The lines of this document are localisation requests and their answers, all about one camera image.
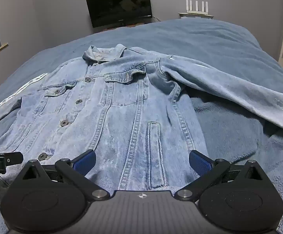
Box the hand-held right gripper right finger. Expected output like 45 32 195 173
174 150 272 203

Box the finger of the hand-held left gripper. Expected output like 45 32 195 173
0 147 24 166

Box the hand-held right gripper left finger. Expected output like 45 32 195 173
17 149 110 202

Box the light blue denim jacket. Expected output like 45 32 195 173
0 44 283 206

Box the blue bed sheet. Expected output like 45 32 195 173
0 18 283 152

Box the small grey shelf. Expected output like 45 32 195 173
179 12 214 20

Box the white router with antennas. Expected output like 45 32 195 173
186 0 209 14

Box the black flat screen television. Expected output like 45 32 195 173
85 0 153 28

